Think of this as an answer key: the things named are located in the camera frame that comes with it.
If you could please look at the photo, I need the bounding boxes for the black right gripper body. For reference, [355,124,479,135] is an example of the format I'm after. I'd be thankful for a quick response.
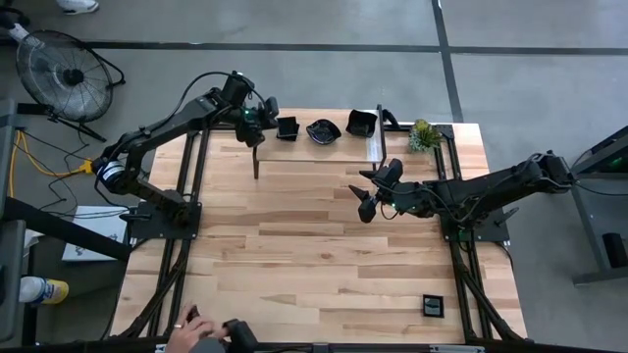
[357,157,419,225]

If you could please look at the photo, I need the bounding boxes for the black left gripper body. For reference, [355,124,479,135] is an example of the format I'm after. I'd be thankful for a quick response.
[235,95,281,149]

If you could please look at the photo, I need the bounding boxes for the black wavy square plate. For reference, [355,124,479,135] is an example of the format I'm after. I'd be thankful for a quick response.
[344,109,379,139]

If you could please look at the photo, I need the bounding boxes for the black leaf shaped plate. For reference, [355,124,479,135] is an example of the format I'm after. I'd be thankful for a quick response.
[305,119,343,147]

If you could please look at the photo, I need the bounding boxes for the wooden shelf riser black legs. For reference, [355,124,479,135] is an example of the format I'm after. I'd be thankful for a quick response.
[251,101,389,182]

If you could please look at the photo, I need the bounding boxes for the small green potted plant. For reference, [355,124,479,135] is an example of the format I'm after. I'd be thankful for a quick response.
[407,118,443,153]

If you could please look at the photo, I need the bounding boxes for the white cardboard box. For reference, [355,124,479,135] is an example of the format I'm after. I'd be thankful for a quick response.
[61,205,131,264]

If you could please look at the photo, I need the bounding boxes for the black rounded object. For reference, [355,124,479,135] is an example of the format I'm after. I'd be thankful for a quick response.
[221,318,260,353]

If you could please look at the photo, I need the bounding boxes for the black floor fan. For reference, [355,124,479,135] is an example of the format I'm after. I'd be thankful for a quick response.
[14,28,127,143]

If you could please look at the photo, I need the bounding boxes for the person's shoe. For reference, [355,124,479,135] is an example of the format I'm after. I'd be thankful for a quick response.
[7,24,31,46]
[55,0,100,16]

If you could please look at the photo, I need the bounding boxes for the person's hand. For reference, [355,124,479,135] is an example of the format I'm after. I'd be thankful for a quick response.
[165,304,217,353]

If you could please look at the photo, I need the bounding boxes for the black diagonal beam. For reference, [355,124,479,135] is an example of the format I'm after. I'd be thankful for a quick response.
[0,195,134,264]

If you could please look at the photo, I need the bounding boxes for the black box device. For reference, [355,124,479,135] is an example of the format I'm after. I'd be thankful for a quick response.
[602,231,628,270]

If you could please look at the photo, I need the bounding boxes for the black aluminium table frame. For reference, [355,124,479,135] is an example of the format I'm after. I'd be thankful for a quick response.
[111,110,527,344]

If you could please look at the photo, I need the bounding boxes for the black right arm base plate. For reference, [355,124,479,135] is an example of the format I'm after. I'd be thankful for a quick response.
[441,203,520,244]

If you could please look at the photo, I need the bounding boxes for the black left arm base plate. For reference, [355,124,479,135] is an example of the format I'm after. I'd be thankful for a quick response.
[126,203,202,241]

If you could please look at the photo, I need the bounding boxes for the silver metal bracket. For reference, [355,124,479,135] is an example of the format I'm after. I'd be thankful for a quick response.
[429,344,486,353]

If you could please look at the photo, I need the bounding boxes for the yellow power cable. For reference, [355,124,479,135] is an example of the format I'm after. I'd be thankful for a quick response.
[7,129,97,200]

